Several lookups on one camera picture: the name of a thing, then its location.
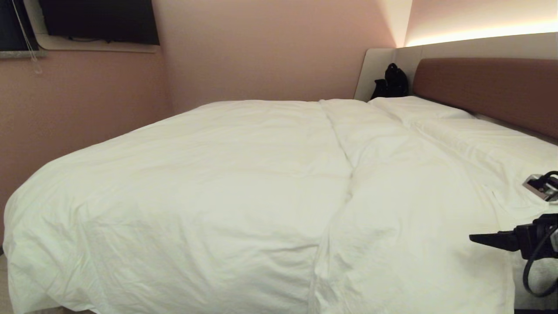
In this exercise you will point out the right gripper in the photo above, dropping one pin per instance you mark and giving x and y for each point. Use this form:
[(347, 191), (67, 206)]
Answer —
[(536, 237)]

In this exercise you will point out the white duvet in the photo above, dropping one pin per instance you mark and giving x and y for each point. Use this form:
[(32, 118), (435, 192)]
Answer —
[(226, 183)]

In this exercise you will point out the white pillow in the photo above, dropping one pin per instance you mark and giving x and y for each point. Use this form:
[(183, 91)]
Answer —
[(488, 139), (414, 109)]

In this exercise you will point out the brown padded headboard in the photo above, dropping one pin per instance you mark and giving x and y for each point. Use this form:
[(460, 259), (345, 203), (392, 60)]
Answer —
[(488, 87)]

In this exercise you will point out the black bag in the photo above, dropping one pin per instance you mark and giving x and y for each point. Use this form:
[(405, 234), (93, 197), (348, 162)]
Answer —
[(394, 83)]

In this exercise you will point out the pale headboard surround panel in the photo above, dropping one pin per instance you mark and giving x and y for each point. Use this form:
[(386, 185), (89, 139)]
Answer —
[(375, 72)]

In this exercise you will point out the grey window sill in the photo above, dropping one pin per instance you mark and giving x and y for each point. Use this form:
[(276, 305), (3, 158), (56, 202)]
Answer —
[(22, 54)]

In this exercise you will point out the black wall television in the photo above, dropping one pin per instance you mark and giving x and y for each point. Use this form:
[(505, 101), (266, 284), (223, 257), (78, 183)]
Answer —
[(100, 19)]

